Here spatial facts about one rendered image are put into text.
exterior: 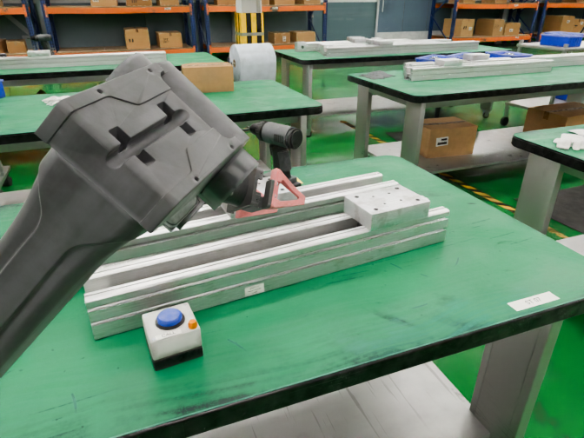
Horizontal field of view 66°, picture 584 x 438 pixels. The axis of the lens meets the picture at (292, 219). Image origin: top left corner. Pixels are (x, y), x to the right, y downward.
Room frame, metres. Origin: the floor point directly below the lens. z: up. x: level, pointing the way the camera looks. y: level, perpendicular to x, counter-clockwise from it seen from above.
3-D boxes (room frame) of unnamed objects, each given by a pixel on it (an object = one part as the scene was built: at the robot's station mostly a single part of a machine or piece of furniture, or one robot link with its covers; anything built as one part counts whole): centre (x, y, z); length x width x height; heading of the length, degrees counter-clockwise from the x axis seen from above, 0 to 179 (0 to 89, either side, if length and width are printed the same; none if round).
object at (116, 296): (0.83, 0.01, 0.82); 0.80 x 0.10 x 0.09; 116
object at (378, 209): (0.94, -0.22, 0.87); 0.16 x 0.11 x 0.07; 116
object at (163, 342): (0.59, 0.20, 0.81); 0.10 x 0.08 x 0.06; 26
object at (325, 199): (1.00, 0.09, 0.82); 0.80 x 0.10 x 0.09; 116
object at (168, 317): (0.59, 0.20, 0.84); 0.04 x 0.04 x 0.02
